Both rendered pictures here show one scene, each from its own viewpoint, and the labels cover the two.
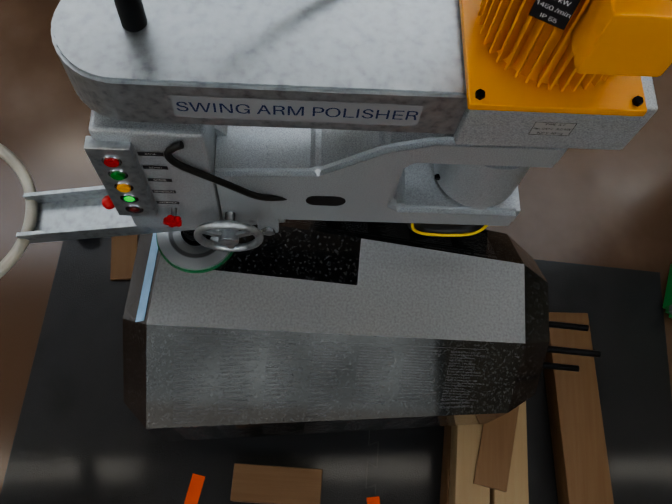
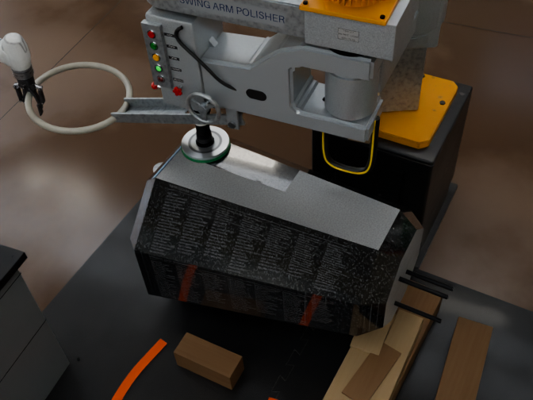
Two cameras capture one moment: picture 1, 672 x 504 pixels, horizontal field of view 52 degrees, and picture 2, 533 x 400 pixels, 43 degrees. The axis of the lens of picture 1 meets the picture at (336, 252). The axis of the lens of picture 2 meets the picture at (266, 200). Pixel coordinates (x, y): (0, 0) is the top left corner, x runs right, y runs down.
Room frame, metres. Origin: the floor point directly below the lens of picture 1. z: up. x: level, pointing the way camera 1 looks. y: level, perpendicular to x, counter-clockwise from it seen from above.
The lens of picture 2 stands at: (-0.93, -1.15, 2.85)
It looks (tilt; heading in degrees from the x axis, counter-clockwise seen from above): 48 degrees down; 37
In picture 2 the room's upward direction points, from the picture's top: 5 degrees counter-clockwise
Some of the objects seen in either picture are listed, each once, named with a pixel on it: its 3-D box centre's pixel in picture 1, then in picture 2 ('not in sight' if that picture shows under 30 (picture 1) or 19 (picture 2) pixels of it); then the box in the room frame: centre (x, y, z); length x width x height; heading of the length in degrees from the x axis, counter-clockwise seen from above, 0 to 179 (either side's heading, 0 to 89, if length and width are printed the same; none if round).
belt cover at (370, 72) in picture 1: (351, 63); (268, 1); (0.74, 0.03, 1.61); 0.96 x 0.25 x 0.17; 100
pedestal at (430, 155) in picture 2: not in sight; (387, 159); (1.44, -0.17, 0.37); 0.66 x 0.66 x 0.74; 5
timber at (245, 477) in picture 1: (277, 485); (208, 360); (0.12, 0.05, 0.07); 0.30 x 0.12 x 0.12; 97
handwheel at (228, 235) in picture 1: (229, 221); (207, 102); (0.58, 0.24, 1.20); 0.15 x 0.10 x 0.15; 100
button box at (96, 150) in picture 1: (124, 179); (158, 55); (0.55, 0.43, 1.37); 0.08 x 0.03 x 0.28; 100
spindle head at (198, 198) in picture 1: (209, 144); (208, 57); (0.69, 0.30, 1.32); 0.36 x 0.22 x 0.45; 100
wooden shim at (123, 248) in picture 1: (124, 249); not in sight; (0.87, 0.81, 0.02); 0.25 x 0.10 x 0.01; 15
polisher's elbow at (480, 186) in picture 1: (486, 149); (350, 83); (0.79, -0.27, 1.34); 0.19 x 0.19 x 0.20
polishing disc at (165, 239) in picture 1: (197, 232); (205, 142); (0.68, 0.38, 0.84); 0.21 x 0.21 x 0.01
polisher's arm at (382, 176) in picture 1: (358, 159); (281, 79); (0.73, -0.01, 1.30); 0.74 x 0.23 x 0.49; 100
